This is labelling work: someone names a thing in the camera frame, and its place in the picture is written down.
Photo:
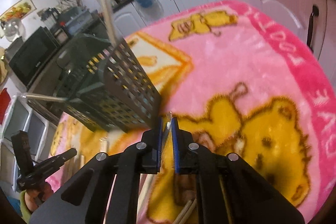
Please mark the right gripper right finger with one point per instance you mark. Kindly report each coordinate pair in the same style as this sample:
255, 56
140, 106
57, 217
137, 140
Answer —
228, 189

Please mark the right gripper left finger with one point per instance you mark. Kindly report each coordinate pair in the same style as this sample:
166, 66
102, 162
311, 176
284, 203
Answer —
106, 188

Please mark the dark green utensil basket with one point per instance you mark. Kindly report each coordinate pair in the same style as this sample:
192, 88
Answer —
104, 86

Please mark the green sleeve left forearm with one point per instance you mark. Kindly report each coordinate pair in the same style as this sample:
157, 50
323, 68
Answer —
26, 213

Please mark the person's left hand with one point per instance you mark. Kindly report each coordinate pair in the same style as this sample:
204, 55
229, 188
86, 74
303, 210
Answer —
33, 195

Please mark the loose wooden chopsticks pair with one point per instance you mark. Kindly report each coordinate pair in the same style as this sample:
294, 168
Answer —
185, 213

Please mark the pink cartoon bear blanket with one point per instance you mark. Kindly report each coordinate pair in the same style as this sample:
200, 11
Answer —
240, 82

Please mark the black microwave oven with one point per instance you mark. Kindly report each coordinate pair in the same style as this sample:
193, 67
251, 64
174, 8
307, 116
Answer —
27, 58

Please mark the glass pot lid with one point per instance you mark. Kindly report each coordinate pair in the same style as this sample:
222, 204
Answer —
13, 29

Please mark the framed fruit picture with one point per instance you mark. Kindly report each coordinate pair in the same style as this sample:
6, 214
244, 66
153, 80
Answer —
21, 9

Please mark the blue hanging bucket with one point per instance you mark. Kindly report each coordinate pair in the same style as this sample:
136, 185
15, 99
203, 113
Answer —
145, 3

